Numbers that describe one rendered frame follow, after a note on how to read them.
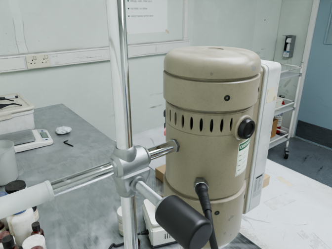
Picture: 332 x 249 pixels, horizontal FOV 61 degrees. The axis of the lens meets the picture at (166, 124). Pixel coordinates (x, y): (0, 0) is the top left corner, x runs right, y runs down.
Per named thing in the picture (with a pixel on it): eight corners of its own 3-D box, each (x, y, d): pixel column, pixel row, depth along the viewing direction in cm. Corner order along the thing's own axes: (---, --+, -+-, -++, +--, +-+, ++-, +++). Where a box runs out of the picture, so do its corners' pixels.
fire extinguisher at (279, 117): (272, 130, 384) (278, 93, 363) (281, 133, 373) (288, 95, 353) (266, 133, 375) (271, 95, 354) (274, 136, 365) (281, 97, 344)
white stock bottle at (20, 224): (43, 232, 89) (36, 198, 84) (26, 249, 82) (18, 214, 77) (24, 227, 91) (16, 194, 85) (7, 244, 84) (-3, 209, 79)
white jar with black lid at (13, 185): (31, 194, 106) (27, 179, 103) (25, 206, 100) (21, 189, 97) (13, 196, 105) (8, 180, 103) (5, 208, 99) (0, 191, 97)
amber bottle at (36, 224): (42, 239, 86) (37, 218, 82) (48, 244, 84) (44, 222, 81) (31, 247, 83) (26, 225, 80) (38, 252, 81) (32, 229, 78)
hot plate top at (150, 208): (178, 194, 93) (178, 192, 93) (191, 219, 83) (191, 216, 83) (143, 201, 90) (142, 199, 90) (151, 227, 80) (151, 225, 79)
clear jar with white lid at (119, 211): (121, 222, 93) (120, 203, 90) (139, 225, 92) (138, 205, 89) (115, 236, 87) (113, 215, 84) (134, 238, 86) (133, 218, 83)
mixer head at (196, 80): (219, 187, 48) (231, 39, 38) (276, 223, 40) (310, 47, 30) (148, 225, 40) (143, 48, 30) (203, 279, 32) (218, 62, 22)
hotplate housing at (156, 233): (197, 208, 99) (198, 189, 96) (214, 235, 88) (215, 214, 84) (135, 221, 93) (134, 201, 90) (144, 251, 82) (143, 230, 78)
